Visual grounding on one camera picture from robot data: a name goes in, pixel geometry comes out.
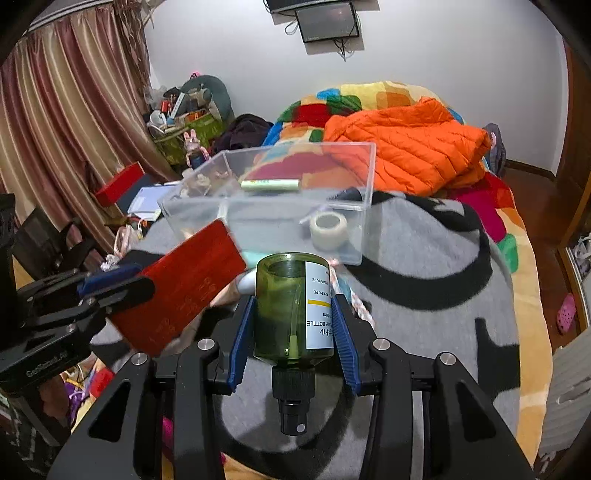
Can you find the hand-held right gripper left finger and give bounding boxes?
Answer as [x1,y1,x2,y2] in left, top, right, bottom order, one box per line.
[48,295,258,480]

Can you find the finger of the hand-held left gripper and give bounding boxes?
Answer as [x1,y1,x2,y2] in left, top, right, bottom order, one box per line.
[34,276,156,331]
[17,263,145,315]

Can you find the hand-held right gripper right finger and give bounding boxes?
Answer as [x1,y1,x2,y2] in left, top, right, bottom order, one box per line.
[331,294,536,480]

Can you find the green spray bottle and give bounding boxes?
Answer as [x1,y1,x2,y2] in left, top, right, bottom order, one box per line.
[254,253,335,437]

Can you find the clear plastic storage box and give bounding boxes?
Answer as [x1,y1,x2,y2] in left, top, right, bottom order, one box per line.
[158,142,377,266]

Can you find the pink translucent bag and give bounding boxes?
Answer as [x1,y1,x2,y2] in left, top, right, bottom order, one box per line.
[115,226,144,256]

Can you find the black chair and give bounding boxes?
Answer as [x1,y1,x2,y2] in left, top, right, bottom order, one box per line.
[11,208,93,278]

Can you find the white blue notebook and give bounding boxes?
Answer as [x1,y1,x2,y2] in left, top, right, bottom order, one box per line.
[128,186,162,220]

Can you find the red cardboard box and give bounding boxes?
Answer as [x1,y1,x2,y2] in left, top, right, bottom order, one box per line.
[95,162,144,208]

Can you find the grey black blanket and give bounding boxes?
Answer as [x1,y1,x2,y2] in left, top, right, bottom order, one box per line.
[90,189,522,480]

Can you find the white tape roll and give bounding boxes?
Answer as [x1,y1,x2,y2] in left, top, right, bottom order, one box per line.
[309,212,348,251]

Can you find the pink bunny figure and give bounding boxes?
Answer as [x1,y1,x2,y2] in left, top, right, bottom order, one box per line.
[185,130,208,169]

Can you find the white green tube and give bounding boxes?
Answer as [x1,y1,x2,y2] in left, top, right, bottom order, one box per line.
[241,179,301,192]

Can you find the green storage bag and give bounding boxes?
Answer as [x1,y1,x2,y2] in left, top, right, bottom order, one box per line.
[152,113,227,164]

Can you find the striped brown curtain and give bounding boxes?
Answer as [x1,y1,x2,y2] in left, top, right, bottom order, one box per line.
[0,0,181,259]

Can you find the colourful patchwork blanket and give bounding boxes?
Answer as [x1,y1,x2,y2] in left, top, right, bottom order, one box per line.
[259,80,555,462]

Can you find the dark clothes pile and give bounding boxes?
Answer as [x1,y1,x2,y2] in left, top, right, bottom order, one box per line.
[212,114,273,155]

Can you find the orange down jacket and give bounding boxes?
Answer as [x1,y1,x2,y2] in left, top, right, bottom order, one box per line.
[323,97,492,197]

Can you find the pink slipper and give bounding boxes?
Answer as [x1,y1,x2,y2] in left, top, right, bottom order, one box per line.
[556,293,578,334]

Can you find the white furniture piece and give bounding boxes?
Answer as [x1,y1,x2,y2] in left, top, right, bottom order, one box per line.
[538,323,591,457]

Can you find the wooden shoe cabinet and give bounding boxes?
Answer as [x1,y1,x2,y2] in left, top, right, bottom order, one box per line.
[556,231,591,319]

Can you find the purple garment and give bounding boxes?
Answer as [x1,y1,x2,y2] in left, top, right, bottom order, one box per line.
[482,123,506,178]

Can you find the small black wall monitor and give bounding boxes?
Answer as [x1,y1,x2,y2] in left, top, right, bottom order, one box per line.
[295,2,361,44]

